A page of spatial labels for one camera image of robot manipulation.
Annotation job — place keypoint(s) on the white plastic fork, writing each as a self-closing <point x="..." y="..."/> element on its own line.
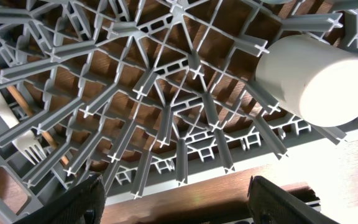
<point x="26" y="144"/>

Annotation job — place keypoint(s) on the cream white cup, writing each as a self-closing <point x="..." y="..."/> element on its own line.
<point x="313" y="80"/>

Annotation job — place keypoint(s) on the grey dishwasher rack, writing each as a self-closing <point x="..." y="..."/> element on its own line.
<point x="159" y="97"/>

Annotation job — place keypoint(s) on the wooden chopstick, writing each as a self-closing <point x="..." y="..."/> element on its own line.
<point x="20" y="100"/>

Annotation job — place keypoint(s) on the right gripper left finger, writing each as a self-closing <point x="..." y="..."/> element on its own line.
<point x="84" y="204"/>

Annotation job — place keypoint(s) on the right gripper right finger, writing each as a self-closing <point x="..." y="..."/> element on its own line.
<point x="268" y="203"/>

